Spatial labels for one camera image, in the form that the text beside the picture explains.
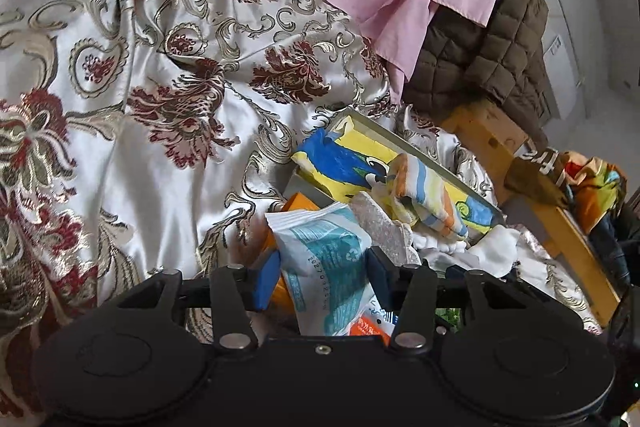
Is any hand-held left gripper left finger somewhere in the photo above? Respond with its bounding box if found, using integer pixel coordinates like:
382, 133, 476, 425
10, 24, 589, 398
100, 251, 283, 353

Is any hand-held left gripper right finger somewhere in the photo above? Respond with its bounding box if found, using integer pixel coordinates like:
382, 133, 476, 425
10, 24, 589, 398
366, 247, 508, 353

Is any white teal tissue packet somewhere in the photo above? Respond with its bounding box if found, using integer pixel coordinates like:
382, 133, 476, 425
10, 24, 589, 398
264, 201, 386, 338

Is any grey box with parrot picture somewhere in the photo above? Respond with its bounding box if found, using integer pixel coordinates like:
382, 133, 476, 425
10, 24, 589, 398
282, 107, 508, 253

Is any orange white packet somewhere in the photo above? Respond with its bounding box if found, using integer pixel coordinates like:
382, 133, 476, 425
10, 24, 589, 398
347, 314, 401, 345

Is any grey sparkly cloth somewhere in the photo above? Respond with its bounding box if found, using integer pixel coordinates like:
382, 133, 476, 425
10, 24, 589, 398
347, 192, 423, 265

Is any green patterned plastic bag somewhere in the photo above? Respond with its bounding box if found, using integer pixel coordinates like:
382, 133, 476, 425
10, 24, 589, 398
435, 304, 463, 333

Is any striped orange blue cloth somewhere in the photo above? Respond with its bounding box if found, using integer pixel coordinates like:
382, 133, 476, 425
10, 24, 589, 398
375, 152, 473, 240

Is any white cloth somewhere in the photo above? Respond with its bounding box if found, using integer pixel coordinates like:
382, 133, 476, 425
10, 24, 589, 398
415, 227, 526, 280

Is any brown sleeve with white print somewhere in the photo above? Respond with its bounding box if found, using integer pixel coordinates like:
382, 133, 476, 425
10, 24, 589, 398
502, 147, 573, 210

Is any floral satin blanket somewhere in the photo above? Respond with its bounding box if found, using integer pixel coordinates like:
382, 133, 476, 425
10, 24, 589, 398
0, 0, 603, 427

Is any colourful printed cloth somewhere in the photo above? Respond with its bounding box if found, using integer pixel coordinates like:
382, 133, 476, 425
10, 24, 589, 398
562, 151, 628, 235

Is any brown quilted jacket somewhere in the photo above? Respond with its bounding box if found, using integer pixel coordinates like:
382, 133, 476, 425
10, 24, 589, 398
402, 0, 556, 148

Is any wooden bed frame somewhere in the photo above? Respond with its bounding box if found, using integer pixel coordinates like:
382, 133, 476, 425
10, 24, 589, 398
440, 99, 623, 328

